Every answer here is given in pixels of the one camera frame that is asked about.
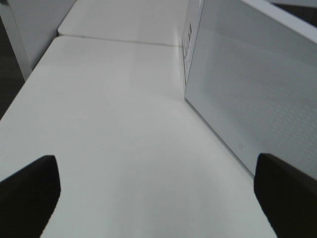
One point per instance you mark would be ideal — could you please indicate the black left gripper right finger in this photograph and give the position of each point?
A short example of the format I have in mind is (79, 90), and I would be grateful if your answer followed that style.
(287, 197)

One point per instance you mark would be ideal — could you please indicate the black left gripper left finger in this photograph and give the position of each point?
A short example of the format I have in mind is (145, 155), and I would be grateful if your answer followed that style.
(28, 198)

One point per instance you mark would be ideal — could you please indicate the white microwave door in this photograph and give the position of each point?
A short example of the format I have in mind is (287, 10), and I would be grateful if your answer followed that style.
(253, 78)

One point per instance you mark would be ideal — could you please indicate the white microwave oven body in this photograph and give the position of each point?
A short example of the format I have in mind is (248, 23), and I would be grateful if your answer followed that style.
(190, 32)

